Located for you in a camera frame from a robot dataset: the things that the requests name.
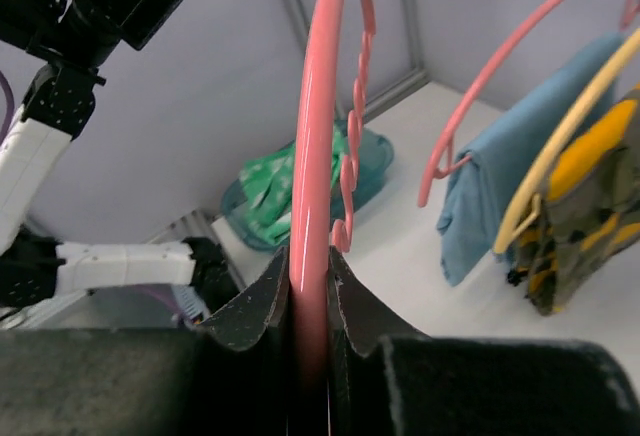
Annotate pink hanger with blue trousers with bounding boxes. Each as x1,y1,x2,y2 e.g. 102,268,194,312
417,0,640,208

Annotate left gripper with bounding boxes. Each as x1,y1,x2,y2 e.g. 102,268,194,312
24,0,183,68

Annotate camouflage yellow trousers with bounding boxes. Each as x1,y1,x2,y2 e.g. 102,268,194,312
507,88,639,316

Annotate green tie-dye trousers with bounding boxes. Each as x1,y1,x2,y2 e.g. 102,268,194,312
238,120,351,247

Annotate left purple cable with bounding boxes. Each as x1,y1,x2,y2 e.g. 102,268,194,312
0,73,16,142

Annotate light blue trousers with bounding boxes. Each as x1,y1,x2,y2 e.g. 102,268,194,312
436,32,625,286

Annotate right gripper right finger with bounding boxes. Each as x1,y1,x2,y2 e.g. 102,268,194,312
327,250,639,435

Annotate teal plastic basket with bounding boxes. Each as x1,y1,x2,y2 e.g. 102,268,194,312
221,127,394,253

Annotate pink hanger with green trousers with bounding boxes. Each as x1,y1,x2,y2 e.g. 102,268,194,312
288,0,376,435

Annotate cream hanger with camouflage trousers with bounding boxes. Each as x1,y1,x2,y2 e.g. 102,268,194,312
492,25,640,255

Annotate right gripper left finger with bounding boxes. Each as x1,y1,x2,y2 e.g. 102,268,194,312
1,249,289,435

